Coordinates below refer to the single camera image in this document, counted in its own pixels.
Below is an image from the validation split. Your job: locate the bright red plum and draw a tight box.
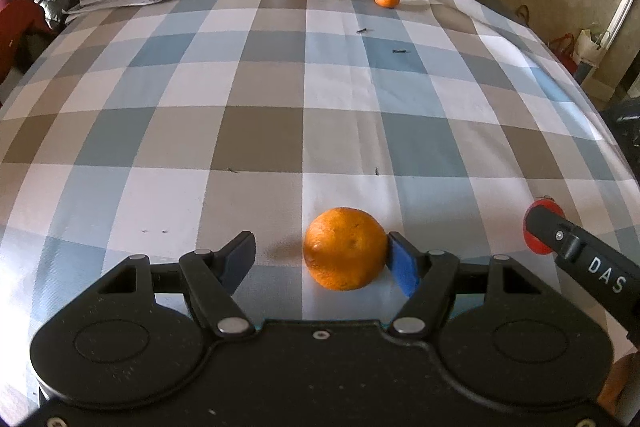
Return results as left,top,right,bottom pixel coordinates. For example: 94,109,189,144
521,196,561,255

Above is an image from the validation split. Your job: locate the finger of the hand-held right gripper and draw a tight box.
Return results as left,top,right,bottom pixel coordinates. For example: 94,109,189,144
523,206,586,265

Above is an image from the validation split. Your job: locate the large mandarin orange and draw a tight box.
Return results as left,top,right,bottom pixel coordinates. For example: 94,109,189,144
303,207,390,292

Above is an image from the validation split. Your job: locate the red chair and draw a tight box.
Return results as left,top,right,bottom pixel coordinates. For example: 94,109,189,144
0,0,56,80

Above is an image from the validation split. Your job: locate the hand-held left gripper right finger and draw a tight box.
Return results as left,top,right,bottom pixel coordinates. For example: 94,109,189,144
387,232,546,341

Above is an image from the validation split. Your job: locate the white shopping bag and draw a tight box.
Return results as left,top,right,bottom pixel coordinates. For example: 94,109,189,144
575,28,613,82

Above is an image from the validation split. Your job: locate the black puffer jacket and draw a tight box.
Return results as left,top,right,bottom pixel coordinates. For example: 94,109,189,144
602,97,640,158

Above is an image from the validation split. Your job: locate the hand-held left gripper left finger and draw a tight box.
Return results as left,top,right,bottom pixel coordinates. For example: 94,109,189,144
95,231,257,340

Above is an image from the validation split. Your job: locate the checked tablecloth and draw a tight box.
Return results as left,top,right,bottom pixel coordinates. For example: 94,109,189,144
0,0,640,408

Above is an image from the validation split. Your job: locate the red shopping bag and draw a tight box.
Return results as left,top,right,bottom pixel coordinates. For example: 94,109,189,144
549,33,581,75

